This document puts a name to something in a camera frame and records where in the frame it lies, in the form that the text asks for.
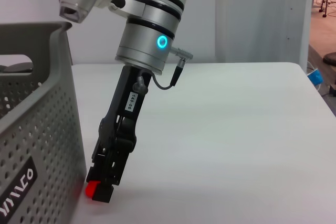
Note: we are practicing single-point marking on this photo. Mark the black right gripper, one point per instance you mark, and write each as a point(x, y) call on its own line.
point(126, 103)

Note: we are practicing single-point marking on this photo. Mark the small red hollow brick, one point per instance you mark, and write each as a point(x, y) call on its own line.
point(90, 190)

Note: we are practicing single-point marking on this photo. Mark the grey perforated storage bin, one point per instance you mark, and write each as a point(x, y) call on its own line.
point(39, 129)

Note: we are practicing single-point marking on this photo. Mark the small blue box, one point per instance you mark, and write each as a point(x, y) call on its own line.
point(316, 76)

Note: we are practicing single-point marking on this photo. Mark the dark round stool base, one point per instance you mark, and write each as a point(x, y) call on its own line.
point(330, 58)

